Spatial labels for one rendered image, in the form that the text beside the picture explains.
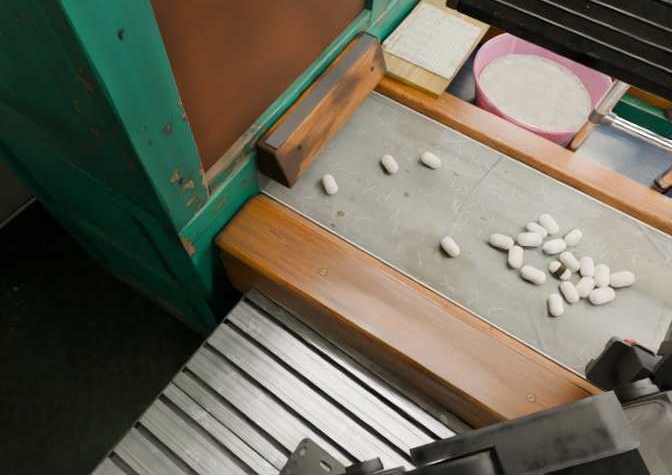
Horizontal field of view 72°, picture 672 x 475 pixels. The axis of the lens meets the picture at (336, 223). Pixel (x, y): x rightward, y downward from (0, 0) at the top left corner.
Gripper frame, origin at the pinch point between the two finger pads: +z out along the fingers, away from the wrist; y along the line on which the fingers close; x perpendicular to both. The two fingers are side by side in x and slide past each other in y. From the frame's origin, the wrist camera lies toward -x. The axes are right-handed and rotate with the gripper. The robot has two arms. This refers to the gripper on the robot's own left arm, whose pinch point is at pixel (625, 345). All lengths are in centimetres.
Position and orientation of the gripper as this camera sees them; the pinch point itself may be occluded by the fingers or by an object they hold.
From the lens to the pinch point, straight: 76.5
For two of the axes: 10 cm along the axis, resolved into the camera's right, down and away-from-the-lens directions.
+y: -8.5, -4.9, 2.1
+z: 3.6, -2.3, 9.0
